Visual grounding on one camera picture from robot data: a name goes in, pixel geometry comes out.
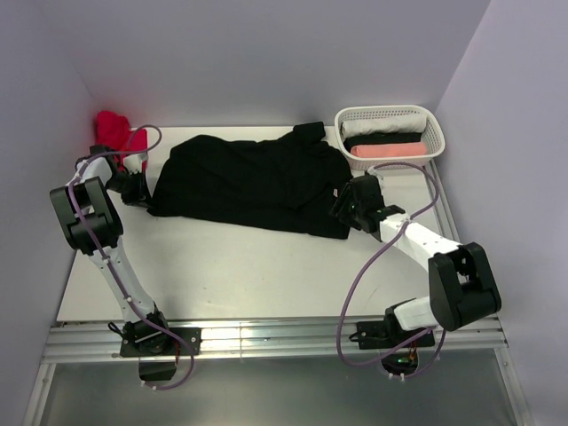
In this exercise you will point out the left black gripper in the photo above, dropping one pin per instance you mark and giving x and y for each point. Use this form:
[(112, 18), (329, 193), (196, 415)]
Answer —
[(141, 194)]

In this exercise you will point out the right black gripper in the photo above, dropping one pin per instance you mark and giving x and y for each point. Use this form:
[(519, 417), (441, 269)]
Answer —
[(346, 195)]

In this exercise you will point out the black t-shirt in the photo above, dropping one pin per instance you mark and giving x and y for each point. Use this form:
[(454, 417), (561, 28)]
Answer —
[(378, 138), (285, 184)]

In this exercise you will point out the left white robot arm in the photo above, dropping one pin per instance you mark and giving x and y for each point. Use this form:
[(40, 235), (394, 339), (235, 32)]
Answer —
[(91, 226)]

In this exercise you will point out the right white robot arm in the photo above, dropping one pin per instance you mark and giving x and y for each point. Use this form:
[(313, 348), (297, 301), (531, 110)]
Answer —
[(462, 288)]

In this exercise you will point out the rolled pink t-shirt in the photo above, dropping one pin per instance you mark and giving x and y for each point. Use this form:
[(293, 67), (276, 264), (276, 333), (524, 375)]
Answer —
[(389, 150)]

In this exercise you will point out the red t-shirt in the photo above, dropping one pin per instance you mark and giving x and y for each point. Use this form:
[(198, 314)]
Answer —
[(113, 130)]

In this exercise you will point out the rolled black t-shirt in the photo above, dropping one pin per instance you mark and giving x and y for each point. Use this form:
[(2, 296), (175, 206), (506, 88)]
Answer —
[(378, 138)]

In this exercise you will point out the rolled white t-shirt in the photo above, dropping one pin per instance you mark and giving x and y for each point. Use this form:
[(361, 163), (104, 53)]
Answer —
[(407, 123)]

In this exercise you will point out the white plastic basket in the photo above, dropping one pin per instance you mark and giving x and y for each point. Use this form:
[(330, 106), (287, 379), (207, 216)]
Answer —
[(432, 136)]

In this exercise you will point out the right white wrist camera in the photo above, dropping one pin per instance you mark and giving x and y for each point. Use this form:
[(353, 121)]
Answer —
[(375, 173)]

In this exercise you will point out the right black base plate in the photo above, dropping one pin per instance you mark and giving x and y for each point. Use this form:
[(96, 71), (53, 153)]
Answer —
[(379, 335)]

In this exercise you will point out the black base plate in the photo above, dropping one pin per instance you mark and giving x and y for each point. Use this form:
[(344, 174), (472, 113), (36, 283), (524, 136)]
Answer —
[(379, 335), (157, 353)]

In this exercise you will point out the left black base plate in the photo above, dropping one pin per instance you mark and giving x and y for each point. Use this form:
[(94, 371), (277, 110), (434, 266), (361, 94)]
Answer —
[(157, 353)]

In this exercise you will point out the aluminium mounting rail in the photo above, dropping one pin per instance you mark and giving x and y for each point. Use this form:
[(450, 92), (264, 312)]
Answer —
[(244, 339)]

